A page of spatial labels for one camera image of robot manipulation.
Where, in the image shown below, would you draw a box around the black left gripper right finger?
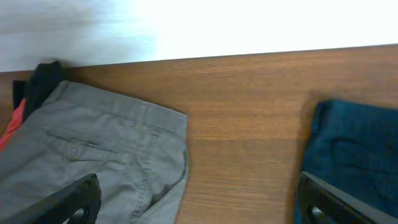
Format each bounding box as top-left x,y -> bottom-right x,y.
296,172 -> 397,224

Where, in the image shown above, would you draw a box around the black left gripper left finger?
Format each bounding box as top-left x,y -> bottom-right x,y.
1,174 -> 102,224

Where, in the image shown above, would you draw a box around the navy blue shorts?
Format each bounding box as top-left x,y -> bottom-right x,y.
301,100 -> 397,223

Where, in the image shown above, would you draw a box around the grey shorts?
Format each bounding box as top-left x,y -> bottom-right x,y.
1,81 -> 188,223

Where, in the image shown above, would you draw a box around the red garment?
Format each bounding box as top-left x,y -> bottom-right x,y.
1,98 -> 26,150

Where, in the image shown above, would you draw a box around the black garment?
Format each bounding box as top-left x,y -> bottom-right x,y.
12,60 -> 68,121

